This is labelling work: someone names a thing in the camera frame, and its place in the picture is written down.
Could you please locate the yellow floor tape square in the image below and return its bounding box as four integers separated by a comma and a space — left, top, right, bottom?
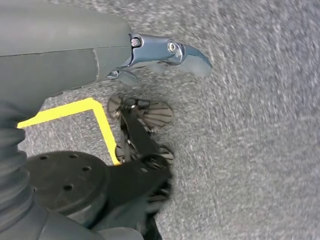
17, 97, 122, 167

